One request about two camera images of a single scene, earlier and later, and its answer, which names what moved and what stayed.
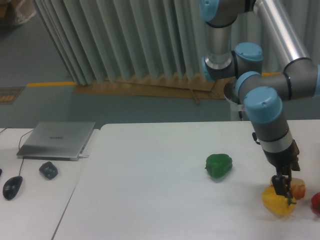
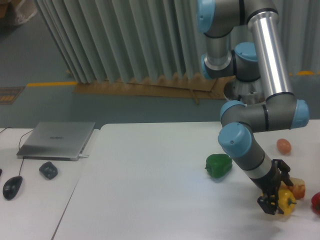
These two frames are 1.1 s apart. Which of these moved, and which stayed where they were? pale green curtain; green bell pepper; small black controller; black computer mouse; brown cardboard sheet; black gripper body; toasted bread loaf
Moved: black gripper body
Stayed: brown cardboard sheet; black computer mouse; toasted bread loaf; small black controller; green bell pepper; pale green curtain
